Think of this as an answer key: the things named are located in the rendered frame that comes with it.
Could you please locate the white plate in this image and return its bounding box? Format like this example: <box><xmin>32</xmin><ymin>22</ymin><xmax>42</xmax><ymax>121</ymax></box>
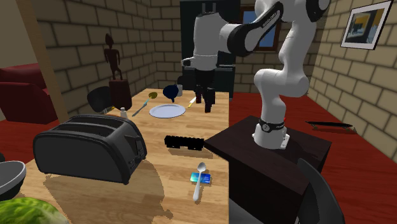
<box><xmin>148</xmin><ymin>103</ymin><xmax>186</xmax><ymax>119</ymax></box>

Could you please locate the black round chair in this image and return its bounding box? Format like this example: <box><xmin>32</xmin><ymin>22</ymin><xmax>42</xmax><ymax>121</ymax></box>
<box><xmin>87</xmin><ymin>85</ymin><xmax>113</xmax><ymax>114</ymax></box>

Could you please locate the red sofa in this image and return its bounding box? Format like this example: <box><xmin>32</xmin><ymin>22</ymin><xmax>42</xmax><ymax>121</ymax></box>
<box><xmin>0</xmin><ymin>63</ymin><xmax>60</xmax><ymax>125</ymax></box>

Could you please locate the ladle with yellow-green head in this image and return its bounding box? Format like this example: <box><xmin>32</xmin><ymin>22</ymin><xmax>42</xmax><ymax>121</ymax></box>
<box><xmin>131</xmin><ymin>92</ymin><xmax>158</xmax><ymax>118</ymax></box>

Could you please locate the dark brown pedestal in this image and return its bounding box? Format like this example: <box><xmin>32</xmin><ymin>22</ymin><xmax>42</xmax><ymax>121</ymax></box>
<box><xmin>108</xmin><ymin>78</ymin><xmax>133</xmax><ymax>111</ymax></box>

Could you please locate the framed wall picture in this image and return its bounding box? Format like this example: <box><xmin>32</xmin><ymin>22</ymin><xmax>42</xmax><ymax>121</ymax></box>
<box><xmin>340</xmin><ymin>0</ymin><xmax>394</xmax><ymax>51</ymax></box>

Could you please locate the black skateboard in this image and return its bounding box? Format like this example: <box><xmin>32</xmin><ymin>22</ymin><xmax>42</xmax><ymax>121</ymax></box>
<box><xmin>305</xmin><ymin>120</ymin><xmax>358</xmax><ymax>134</ymax></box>

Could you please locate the black remote control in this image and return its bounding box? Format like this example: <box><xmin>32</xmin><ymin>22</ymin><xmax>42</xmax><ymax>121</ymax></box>
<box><xmin>164</xmin><ymin>134</ymin><xmax>205</xmax><ymax>152</ymax></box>

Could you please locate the green lettuce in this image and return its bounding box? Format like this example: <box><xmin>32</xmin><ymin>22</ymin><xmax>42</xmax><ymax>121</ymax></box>
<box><xmin>0</xmin><ymin>197</ymin><xmax>71</xmax><ymax>224</ymax></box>

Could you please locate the wooden table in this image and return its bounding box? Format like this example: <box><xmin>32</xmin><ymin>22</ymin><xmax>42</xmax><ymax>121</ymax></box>
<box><xmin>0</xmin><ymin>88</ymin><xmax>231</xmax><ymax>224</ymax></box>

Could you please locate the dark figure statue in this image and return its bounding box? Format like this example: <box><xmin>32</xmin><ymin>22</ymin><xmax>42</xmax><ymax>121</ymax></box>
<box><xmin>103</xmin><ymin>32</ymin><xmax>123</xmax><ymax>81</ymax></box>

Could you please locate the dark robot stand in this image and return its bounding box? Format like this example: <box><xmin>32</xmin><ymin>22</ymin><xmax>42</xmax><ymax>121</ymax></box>
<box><xmin>204</xmin><ymin>115</ymin><xmax>333</xmax><ymax>224</ymax></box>

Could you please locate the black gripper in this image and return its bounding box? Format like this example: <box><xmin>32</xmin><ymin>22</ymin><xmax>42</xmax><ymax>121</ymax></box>
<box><xmin>194</xmin><ymin>68</ymin><xmax>216</xmax><ymax>114</ymax></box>

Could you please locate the black toaster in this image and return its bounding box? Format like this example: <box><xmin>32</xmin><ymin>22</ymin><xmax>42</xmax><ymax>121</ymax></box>
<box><xmin>32</xmin><ymin>114</ymin><xmax>148</xmax><ymax>186</ymax></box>

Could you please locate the window with brown frame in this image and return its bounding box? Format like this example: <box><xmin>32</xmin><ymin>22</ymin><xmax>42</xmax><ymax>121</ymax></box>
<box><xmin>240</xmin><ymin>5</ymin><xmax>282</xmax><ymax>52</ymax></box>

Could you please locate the blue card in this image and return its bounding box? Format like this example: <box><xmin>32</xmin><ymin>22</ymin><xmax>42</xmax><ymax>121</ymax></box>
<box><xmin>190</xmin><ymin>172</ymin><xmax>212</xmax><ymax>185</ymax></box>

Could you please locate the silver spoon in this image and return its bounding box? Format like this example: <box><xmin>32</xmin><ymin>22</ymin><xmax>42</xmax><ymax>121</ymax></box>
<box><xmin>192</xmin><ymin>161</ymin><xmax>207</xmax><ymax>203</ymax></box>

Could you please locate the wooden beam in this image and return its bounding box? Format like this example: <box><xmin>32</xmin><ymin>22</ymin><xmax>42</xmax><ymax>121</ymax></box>
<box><xmin>15</xmin><ymin>0</ymin><xmax>70</xmax><ymax>124</ymax></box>

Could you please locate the black office chair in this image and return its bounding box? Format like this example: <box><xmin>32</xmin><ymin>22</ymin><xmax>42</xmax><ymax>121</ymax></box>
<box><xmin>291</xmin><ymin>157</ymin><xmax>347</xmax><ymax>224</ymax></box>

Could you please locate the grey bowl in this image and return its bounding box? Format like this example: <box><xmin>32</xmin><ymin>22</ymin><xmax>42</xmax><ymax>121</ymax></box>
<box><xmin>0</xmin><ymin>160</ymin><xmax>27</xmax><ymax>202</ymax></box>

